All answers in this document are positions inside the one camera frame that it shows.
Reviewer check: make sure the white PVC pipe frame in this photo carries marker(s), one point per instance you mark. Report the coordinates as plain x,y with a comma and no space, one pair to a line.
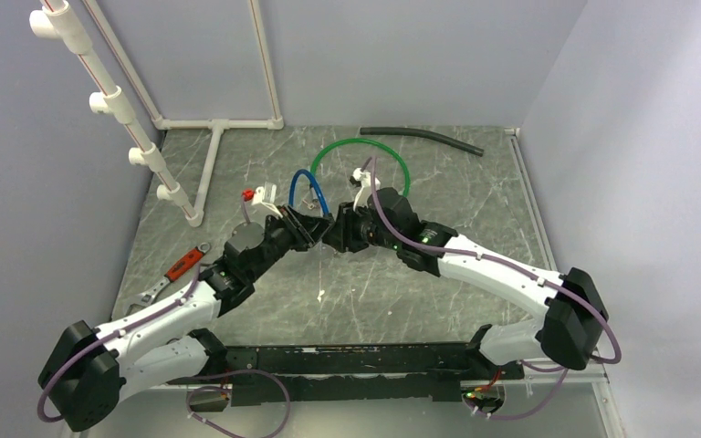
57,20

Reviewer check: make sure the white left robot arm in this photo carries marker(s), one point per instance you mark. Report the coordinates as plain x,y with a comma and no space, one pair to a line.
91,370

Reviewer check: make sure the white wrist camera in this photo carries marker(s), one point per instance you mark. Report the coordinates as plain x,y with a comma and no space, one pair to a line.
366,184
262,199

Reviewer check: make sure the aluminium extrusion frame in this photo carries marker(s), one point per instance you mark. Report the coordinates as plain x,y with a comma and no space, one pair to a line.
92,370

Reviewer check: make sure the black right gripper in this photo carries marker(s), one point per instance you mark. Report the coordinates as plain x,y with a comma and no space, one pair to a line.
342,234

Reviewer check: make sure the red handled adjustable wrench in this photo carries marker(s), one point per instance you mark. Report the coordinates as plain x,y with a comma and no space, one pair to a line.
178,269

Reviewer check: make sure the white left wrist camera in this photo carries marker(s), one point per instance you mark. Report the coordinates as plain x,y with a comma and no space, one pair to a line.
262,199

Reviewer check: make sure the black foam tube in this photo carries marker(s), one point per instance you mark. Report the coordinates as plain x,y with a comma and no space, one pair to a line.
423,134

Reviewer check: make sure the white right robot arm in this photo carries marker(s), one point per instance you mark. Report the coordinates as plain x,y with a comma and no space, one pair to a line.
566,313

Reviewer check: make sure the blue cable lock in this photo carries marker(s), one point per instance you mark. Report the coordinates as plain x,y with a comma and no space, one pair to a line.
313,186

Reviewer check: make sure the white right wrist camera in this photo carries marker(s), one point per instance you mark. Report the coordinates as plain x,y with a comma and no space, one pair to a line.
366,184

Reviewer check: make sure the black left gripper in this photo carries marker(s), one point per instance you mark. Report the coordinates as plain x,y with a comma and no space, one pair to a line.
305,230

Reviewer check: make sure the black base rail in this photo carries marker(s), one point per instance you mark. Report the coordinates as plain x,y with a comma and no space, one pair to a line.
438,371

